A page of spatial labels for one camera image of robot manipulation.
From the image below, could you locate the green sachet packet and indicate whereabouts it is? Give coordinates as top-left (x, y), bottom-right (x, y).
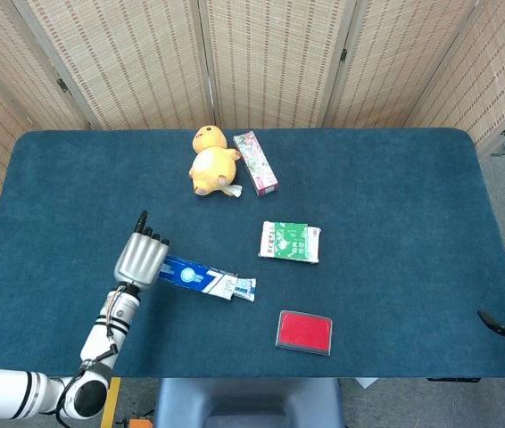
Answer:
top-left (271, 221), bottom-right (310, 259)

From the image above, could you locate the green and white package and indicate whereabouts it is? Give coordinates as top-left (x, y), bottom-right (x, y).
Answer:
top-left (258, 220), bottom-right (323, 265)

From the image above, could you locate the blue tablecloth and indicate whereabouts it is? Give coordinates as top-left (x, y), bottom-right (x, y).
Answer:
top-left (0, 128), bottom-right (505, 380)

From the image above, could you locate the blue white toothpaste box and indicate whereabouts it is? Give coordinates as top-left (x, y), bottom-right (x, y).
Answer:
top-left (157, 254), bottom-right (240, 302)

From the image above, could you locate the floral pink long box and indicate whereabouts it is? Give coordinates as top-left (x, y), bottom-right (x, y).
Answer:
top-left (233, 130), bottom-right (279, 199)

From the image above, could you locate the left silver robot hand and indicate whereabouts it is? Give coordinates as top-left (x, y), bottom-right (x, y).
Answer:
top-left (113, 210), bottom-right (171, 292)

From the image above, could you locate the red ink pad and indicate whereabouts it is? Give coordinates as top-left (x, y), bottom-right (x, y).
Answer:
top-left (275, 309), bottom-right (334, 357)

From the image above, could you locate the grey-blue robot torso base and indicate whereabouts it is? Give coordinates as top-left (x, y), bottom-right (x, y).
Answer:
top-left (153, 377), bottom-right (345, 428)

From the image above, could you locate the yellow plush toy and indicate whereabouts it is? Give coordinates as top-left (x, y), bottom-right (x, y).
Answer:
top-left (188, 125), bottom-right (243, 198)

